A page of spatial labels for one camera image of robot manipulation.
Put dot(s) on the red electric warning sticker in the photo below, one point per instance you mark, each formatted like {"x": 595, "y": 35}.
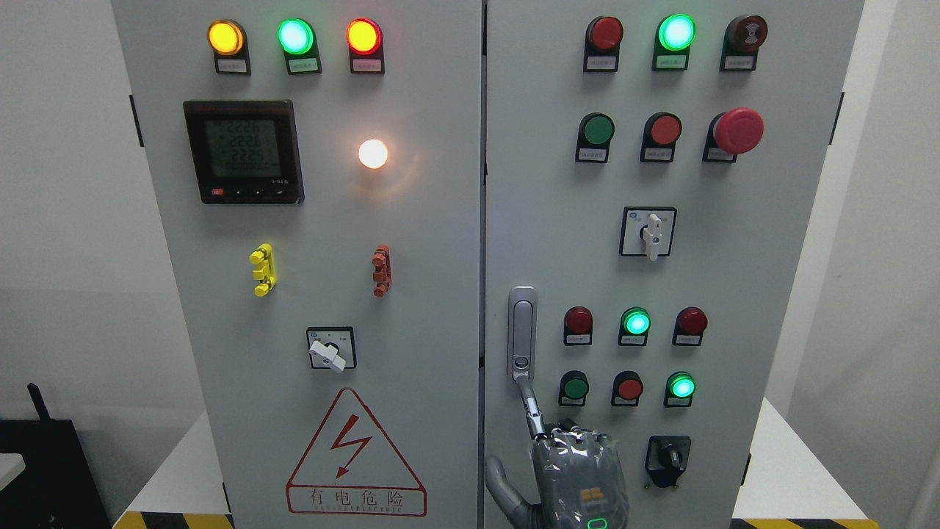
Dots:
{"x": 351, "y": 466}

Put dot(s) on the green indicator light middle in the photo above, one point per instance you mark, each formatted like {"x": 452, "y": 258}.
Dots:
{"x": 634, "y": 327}

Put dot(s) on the red emergency stop button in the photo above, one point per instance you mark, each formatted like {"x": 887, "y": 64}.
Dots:
{"x": 732, "y": 133}

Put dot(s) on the black rotary selector switch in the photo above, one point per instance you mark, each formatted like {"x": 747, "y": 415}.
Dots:
{"x": 666, "y": 459}

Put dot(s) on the green indicator light lower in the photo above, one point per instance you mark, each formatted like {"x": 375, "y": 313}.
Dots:
{"x": 679, "y": 390}

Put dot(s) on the red push button upper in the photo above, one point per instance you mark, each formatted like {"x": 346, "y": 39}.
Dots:
{"x": 660, "y": 135}

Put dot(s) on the black digital power meter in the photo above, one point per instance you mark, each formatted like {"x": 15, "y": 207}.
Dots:
{"x": 245, "y": 152}

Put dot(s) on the yellow indicator light top left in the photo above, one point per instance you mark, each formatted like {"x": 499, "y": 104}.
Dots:
{"x": 229, "y": 44}

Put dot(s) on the white glowing indicator light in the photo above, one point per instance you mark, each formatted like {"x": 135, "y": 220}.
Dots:
{"x": 373, "y": 154}

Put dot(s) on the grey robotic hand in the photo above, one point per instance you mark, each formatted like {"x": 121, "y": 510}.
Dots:
{"x": 578, "y": 473}

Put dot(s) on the red terminal block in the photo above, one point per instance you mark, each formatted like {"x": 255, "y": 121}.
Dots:
{"x": 382, "y": 275}

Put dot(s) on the white selector switch upper right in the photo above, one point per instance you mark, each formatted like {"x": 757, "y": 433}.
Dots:
{"x": 647, "y": 231}

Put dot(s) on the red indicator light top left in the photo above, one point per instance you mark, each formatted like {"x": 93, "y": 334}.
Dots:
{"x": 365, "y": 42}

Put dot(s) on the green push button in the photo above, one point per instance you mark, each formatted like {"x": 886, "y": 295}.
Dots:
{"x": 574, "y": 388}
{"x": 594, "y": 137}

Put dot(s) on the silver door handle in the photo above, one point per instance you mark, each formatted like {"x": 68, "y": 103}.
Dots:
{"x": 521, "y": 332}

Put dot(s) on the black box at left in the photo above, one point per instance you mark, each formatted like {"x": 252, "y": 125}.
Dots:
{"x": 56, "y": 489}

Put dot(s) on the green indicator light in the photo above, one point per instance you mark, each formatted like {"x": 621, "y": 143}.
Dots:
{"x": 674, "y": 36}
{"x": 300, "y": 47}
{"x": 679, "y": 390}
{"x": 634, "y": 327}

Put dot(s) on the green push button lower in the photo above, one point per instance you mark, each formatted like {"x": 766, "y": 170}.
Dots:
{"x": 574, "y": 388}

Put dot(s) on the yellow terminal block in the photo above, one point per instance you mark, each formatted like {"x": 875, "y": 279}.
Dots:
{"x": 264, "y": 269}

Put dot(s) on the green indicator light top left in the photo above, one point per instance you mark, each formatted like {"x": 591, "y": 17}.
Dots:
{"x": 300, "y": 47}

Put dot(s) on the grey cabinet door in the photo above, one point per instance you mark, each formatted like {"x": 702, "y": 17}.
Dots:
{"x": 417, "y": 348}
{"x": 555, "y": 224}

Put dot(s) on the green indicator light top right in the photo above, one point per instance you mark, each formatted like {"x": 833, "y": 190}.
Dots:
{"x": 674, "y": 36}

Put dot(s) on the green push button upper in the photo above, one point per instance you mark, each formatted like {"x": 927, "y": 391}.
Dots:
{"x": 594, "y": 137}

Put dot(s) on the dark red buzzer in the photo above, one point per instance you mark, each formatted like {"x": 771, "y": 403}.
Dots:
{"x": 743, "y": 37}

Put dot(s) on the white selector switch left door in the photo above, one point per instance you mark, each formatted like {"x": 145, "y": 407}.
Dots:
{"x": 331, "y": 348}

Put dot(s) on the red push button lower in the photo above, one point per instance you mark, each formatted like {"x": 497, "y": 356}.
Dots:
{"x": 627, "y": 388}

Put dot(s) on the red indicator light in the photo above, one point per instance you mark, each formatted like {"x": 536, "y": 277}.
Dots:
{"x": 365, "y": 42}
{"x": 690, "y": 326}
{"x": 577, "y": 326}
{"x": 602, "y": 45}

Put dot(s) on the red push button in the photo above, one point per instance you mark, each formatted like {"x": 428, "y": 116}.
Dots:
{"x": 660, "y": 135}
{"x": 627, "y": 388}

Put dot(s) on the red indicator light top right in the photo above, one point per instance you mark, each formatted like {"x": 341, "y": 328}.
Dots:
{"x": 602, "y": 45}

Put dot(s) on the red indicator light middle left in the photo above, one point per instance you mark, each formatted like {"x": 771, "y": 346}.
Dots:
{"x": 577, "y": 326}

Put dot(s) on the red indicator light middle right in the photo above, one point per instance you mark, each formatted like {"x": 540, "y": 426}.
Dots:
{"x": 690, "y": 326}

